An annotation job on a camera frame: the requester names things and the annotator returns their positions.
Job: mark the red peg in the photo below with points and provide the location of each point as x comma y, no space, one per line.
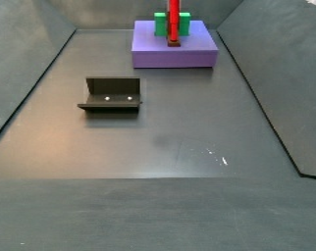
174,19

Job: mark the purple base board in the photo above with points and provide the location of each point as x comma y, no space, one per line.
197,52

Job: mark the black angled holder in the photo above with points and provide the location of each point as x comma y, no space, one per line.
118,87

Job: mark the brown T-shaped block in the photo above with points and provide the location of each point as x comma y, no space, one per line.
174,43

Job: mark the green block left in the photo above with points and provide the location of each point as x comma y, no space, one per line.
161,24

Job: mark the green block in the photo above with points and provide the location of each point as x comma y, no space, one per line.
185,19
161,24

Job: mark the green block right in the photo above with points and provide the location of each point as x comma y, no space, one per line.
185,19

